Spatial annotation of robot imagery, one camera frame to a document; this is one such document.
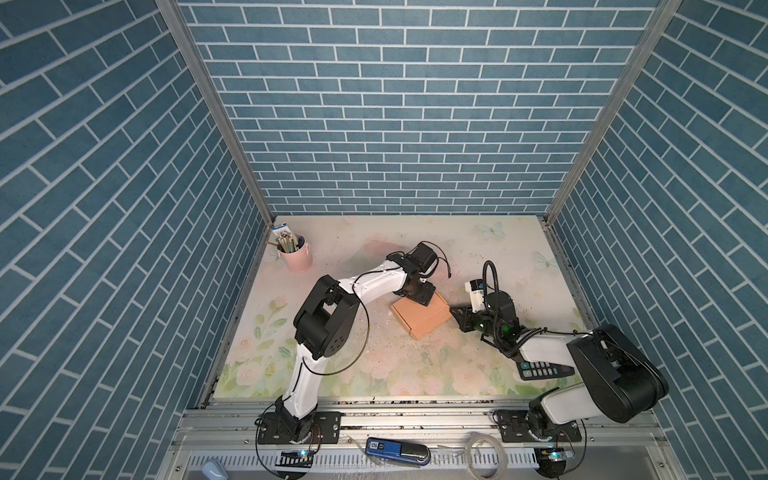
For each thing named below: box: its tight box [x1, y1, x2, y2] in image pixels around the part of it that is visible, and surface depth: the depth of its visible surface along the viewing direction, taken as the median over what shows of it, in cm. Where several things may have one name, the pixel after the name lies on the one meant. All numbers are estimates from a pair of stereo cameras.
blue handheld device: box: [365, 437, 431, 466], surface depth 70 cm
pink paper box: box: [391, 292, 453, 341], surface depth 91 cm
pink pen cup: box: [277, 241, 313, 273], surface depth 104 cm
